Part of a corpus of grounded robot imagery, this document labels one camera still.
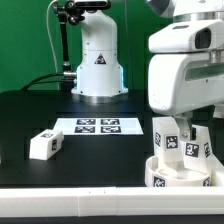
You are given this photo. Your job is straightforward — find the white right fence bar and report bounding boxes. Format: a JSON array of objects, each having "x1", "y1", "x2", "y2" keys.
[{"x1": 211, "y1": 167, "x2": 224, "y2": 187}]

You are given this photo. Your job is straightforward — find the white cable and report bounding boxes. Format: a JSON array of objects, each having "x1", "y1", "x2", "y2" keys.
[{"x1": 46, "y1": 0, "x2": 60, "y2": 74}]

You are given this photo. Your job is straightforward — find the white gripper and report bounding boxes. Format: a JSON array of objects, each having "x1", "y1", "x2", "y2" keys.
[{"x1": 148, "y1": 19, "x2": 224, "y2": 140}]

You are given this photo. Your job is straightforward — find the white marker sheet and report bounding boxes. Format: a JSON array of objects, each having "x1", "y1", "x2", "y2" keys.
[{"x1": 54, "y1": 118, "x2": 143, "y2": 135}]

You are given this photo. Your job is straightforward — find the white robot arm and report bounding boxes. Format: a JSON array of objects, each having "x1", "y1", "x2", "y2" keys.
[{"x1": 73, "y1": 0, "x2": 224, "y2": 140}]

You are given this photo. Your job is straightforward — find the white front fence bar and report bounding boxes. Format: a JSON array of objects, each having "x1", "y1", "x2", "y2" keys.
[{"x1": 0, "y1": 187, "x2": 224, "y2": 218}]

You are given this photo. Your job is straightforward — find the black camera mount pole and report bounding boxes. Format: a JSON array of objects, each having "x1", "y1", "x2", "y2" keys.
[{"x1": 53, "y1": 0, "x2": 86, "y2": 81}]

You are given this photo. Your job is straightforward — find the white fence bar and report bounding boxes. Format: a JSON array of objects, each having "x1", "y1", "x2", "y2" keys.
[
  {"x1": 211, "y1": 167, "x2": 224, "y2": 187},
  {"x1": 0, "y1": 187, "x2": 224, "y2": 218}
]

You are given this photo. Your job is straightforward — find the black cable bundle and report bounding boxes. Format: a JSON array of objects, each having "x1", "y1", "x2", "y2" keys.
[{"x1": 21, "y1": 70, "x2": 78, "y2": 92}]

